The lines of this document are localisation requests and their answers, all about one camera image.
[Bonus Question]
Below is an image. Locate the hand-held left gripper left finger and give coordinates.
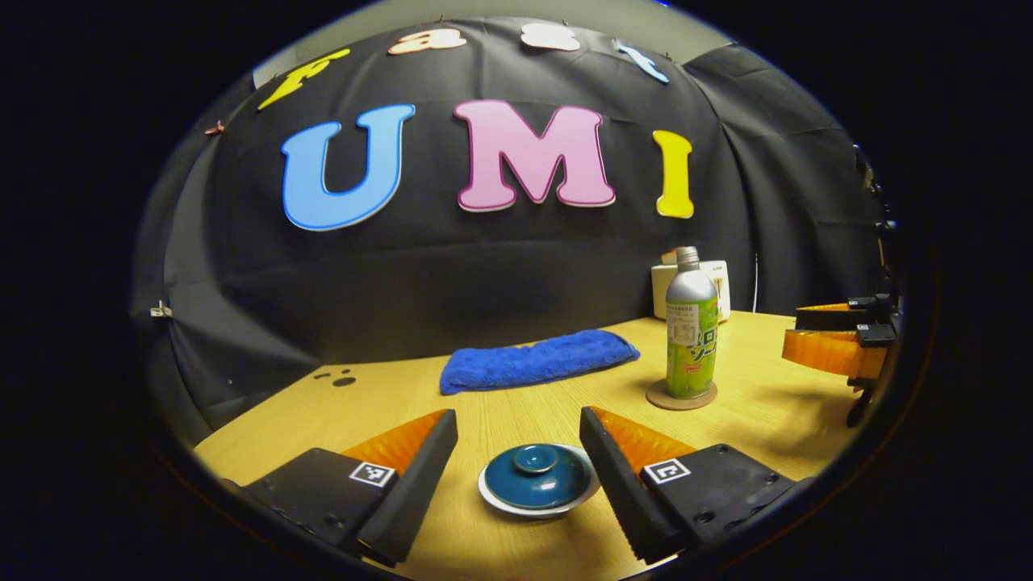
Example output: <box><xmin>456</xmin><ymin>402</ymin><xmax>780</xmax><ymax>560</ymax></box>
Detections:
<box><xmin>238</xmin><ymin>408</ymin><xmax>459</xmax><ymax>567</ymax></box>

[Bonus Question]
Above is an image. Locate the black backdrop cloth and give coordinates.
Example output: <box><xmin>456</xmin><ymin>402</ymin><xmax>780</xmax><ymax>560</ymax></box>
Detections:
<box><xmin>133</xmin><ymin>16</ymin><xmax>897</xmax><ymax>445</ymax></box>

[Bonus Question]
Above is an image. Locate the blue towel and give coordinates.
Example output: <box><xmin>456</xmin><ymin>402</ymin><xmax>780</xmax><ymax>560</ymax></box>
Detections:
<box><xmin>439</xmin><ymin>328</ymin><xmax>642</xmax><ymax>396</ymax></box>

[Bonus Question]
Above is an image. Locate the silver green water bottle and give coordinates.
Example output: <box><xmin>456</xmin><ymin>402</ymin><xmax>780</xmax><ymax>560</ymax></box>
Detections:
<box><xmin>665</xmin><ymin>246</ymin><xmax>720</xmax><ymax>400</ymax></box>

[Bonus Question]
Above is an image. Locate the round brown coaster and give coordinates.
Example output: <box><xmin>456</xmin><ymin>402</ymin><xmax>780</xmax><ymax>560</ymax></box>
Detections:
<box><xmin>646</xmin><ymin>379</ymin><xmax>719</xmax><ymax>412</ymax></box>

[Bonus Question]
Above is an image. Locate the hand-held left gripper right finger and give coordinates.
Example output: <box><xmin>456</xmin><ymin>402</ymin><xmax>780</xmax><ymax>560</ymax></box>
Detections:
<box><xmin>579</xmin><ymin>406</ymin><xmax>800</xmax><ymax>566</ymax></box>

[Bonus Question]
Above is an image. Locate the blue teacup lid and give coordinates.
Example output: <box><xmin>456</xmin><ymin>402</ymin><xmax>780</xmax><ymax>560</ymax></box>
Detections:
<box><xmin>483</xmin><ymin>443</ymin><xmax>594</xmax><ymax>511</ymax></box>

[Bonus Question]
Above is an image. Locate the white toaster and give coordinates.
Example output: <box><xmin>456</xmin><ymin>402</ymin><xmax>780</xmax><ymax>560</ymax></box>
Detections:
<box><xmin>650</xmin><ymin>260</ymin><xmax>732</xmax><ymax>324</ymax></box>

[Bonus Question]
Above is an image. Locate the white and blue teacup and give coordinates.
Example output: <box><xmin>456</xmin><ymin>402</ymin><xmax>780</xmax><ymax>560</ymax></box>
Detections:
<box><xmin>478</xmin><ymin>452</ymin><xmax>602</xmax><ymax>520</ymax></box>

